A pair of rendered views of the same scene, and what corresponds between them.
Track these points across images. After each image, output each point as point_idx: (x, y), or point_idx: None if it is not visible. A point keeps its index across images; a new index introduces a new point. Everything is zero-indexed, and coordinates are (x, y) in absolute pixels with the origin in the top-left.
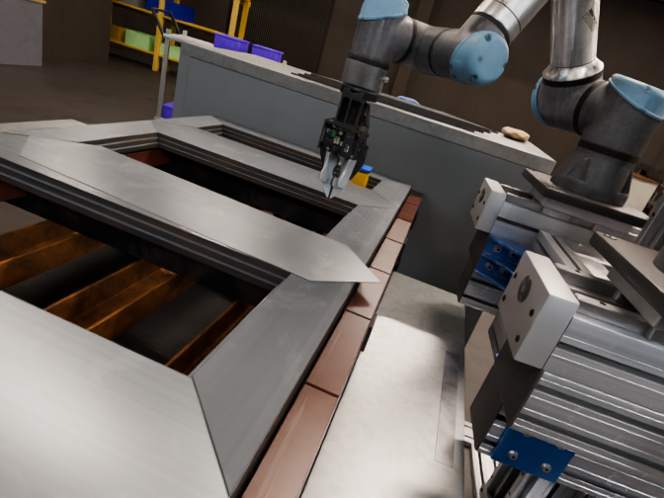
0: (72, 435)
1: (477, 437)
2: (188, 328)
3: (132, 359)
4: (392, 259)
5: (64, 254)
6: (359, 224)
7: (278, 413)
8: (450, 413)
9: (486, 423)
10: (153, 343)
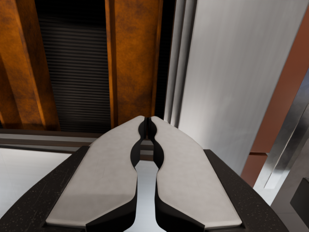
0: None
1: (294, 204)
2: (75, 89)
3: None
4: (285, 105)
5: None
6: (228, 52)
7: None
8: (288, 156)
9: (303, 217)
10: (70, 115)
